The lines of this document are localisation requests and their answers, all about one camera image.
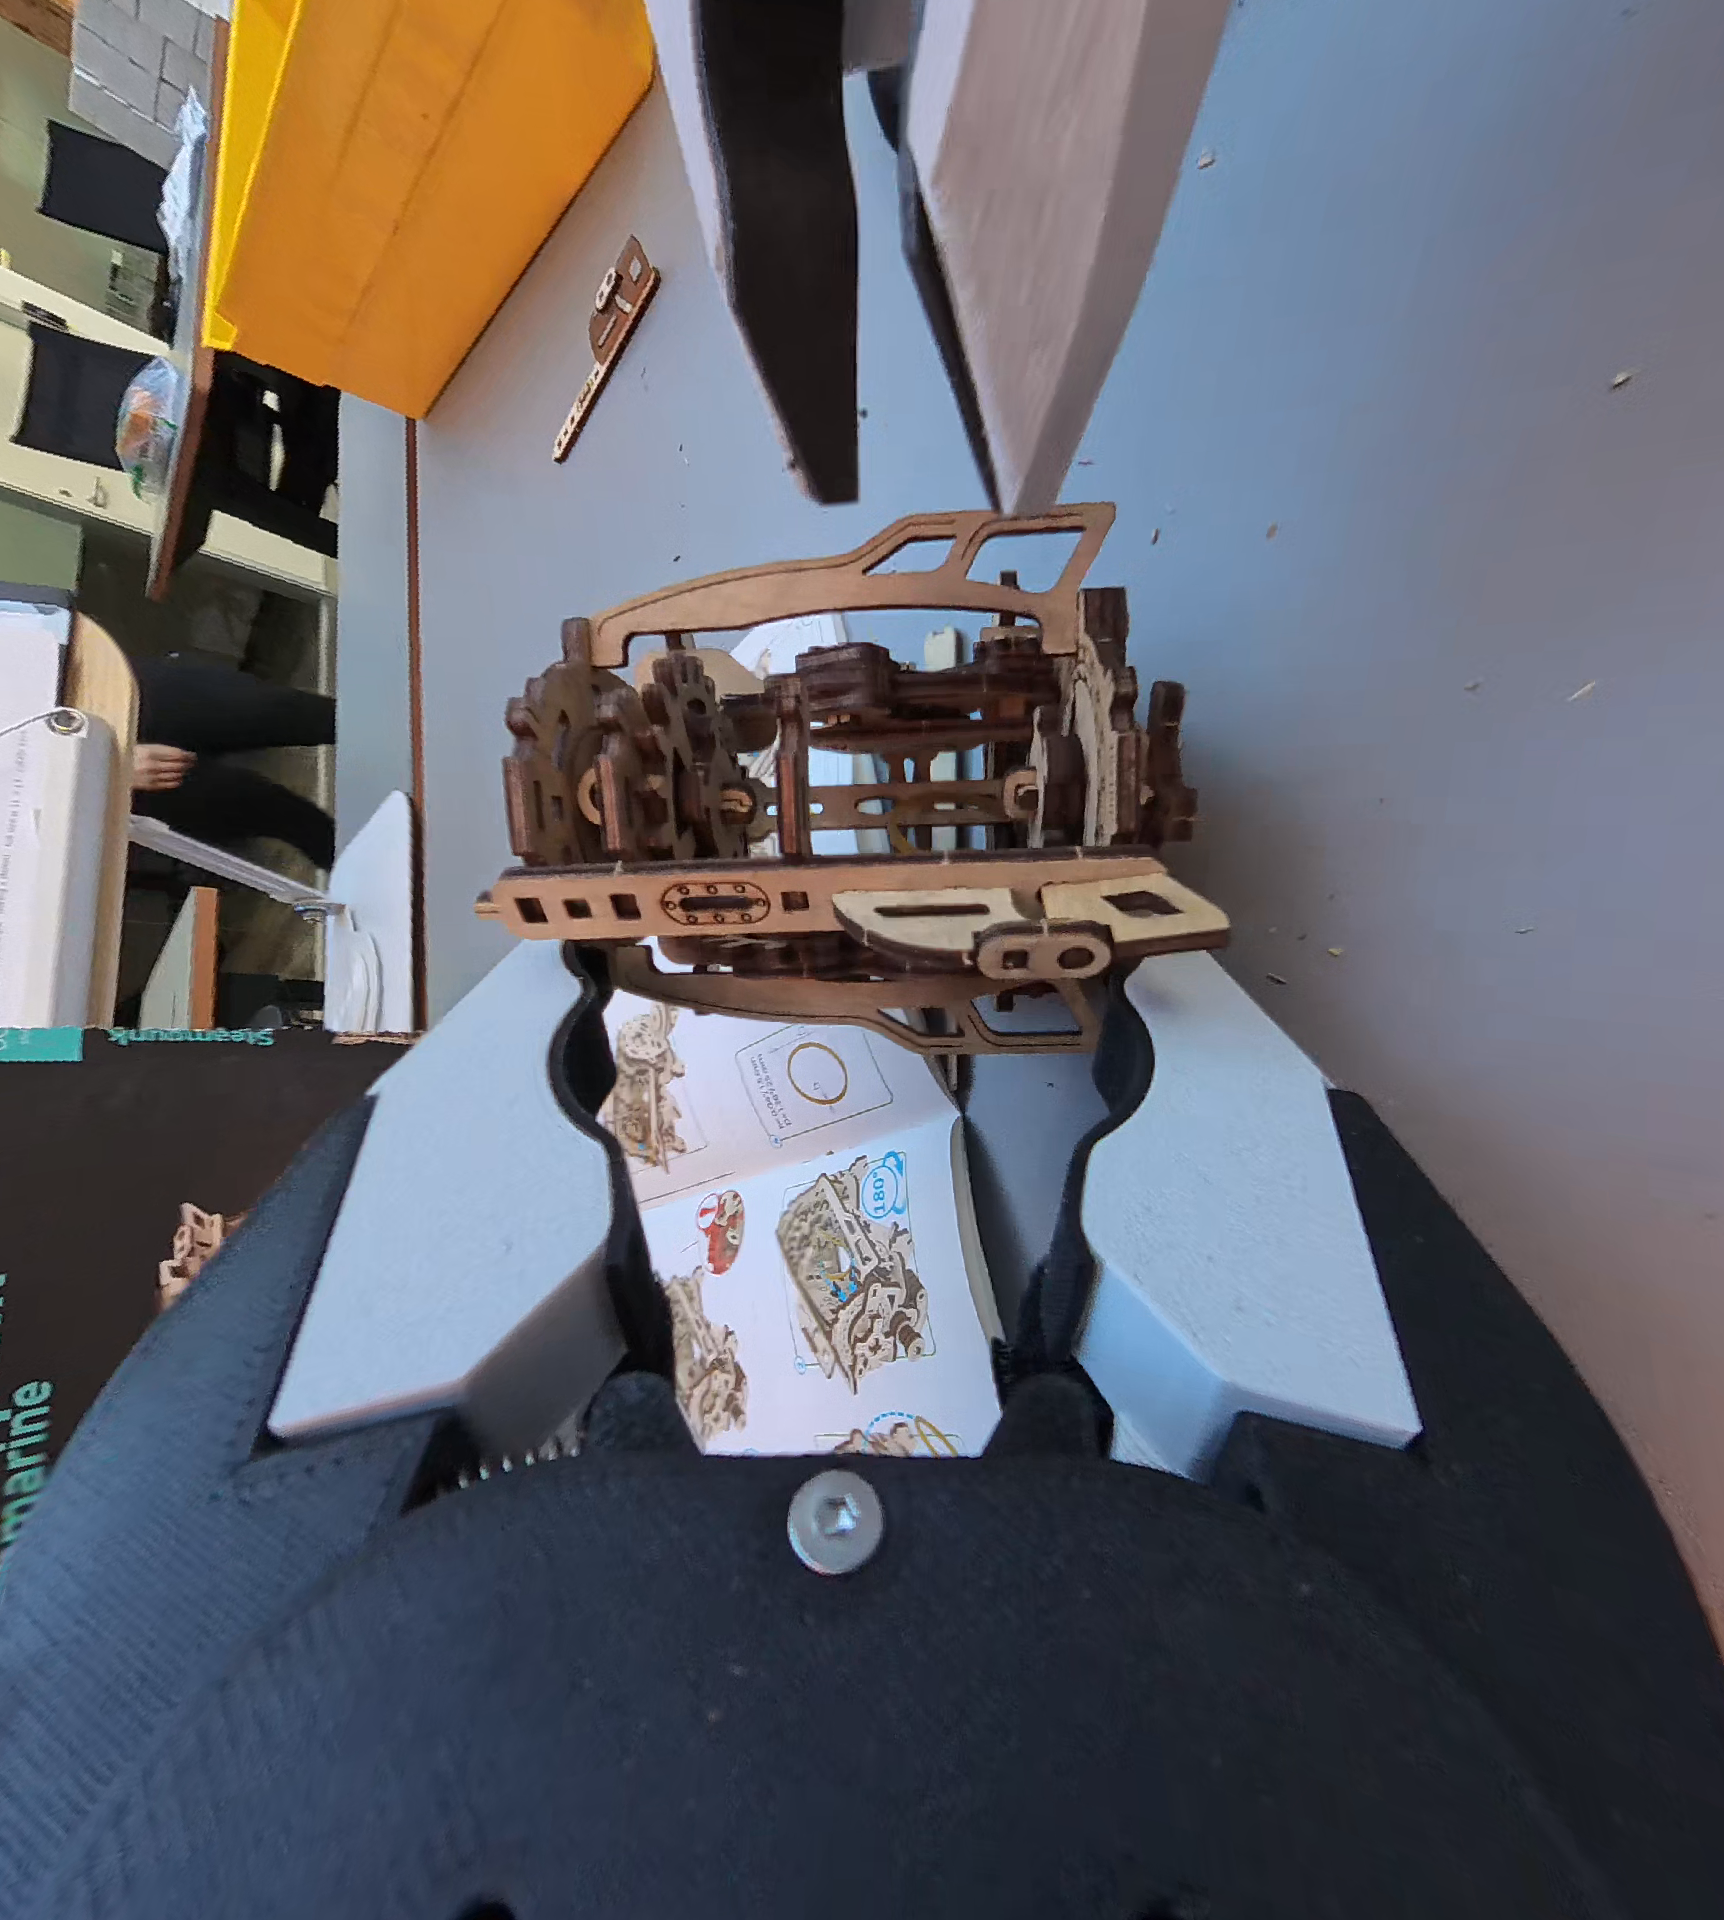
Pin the grey desk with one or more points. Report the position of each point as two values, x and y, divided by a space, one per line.
1403 600

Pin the white instruction booklet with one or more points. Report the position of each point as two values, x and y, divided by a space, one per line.
802 1201

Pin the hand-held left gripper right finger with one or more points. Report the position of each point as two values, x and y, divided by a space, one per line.
1222 1201

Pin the yellow storage bin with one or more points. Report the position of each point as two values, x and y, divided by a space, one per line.
427 181

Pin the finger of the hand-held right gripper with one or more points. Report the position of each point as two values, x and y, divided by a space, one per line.
1056 181
786 224

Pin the small wooden model part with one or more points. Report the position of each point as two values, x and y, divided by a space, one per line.
623 300

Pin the wooden mechanical model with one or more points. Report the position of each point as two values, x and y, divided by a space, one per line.
743 901

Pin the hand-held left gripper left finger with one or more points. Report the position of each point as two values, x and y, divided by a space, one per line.
457 1231

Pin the black model kit box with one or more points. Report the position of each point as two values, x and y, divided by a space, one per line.
52 1171

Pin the metal bracket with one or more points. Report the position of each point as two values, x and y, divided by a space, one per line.
233 867

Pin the white rounded panel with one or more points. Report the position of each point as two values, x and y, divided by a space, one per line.
375 960

